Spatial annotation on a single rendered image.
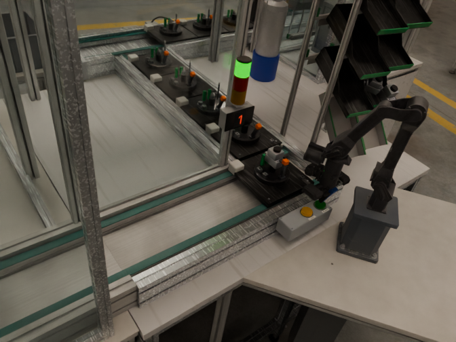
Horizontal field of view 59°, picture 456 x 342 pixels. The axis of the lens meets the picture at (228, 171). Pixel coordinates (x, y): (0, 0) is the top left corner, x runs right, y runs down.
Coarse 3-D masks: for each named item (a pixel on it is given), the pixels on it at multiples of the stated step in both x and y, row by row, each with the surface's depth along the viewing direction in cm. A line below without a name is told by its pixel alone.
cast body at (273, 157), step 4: (272, 148) 149; (276, 148) 147; (280, 148) 148; (268, 152) 149; (272, 152) 147; (276, 152) 147; (280, 152) 147; (268, 156) 150; (272, 156) 148; (276, 156) 146; (280, 156) 148; (268, 160) 150; (272, 160) 148; (276, 160) 148; (272, 164) 149; (276, 164) 147; (280, 164) 149; (276, 168) 149
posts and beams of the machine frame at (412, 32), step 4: (424, 0) 255; (428, 0) 253; (424, 4) 254; (428, 4) 255; (424, 8) 255; (412, 28) 267; (416, 28) 264; (408, 32) 268; (412, 32) 266; (416, 32) 267; (408, 36) 270; (412, 36) 267; (404, 40) 272; (408, 40) 270; (412, 40) 270; (404, 44) 273; (408, 44) 271; (404, 48) 274; (408, 48) 274
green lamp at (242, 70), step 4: (236, 60) 127; (236, 64) 127; (240, 64) 126; (244, 64) 126; (248, 64) 126; (236, 68) 128; (240, 68) 127; (244, 68) 126; (248, 68) 127; (236, 72) 128; (240, 72) 127; (244, 72) 127; (248, 72) 128; (236, 76) 129; (240, 76) 128; (244, 76) 128; (248, 76) 130
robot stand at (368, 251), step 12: (360, 192) 139; (372, 192) 140; (360, 204) 135; (396, 204) 137; (348, 216) 144; (360, 216) 131; (372, 216) 131; (384, 216) 131; (396, 216) 132; (348, 228) 139; (360, 228) 135; (372, 228) 134; (384, 228) 132; (396, 228) 130; (348, 240) 141; (360, 240) 138; (372, 240) 137; (348, 252) 142; (360, 252) 142; (372, 252) 141
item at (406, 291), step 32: (416, 224) 160; (448, 224) 162; (288, 256) 140; (320, 256) 141; (384, 256) 145; (416, 256) 147; (448, 256) 149; (288, 288) 130; (320, 288) 131; (352, 288) 133; (384, 288) 134; (416, 288) 136; (448, 288) 137; (384, 320) 125; (416, 320) 126; (448, 320) 128
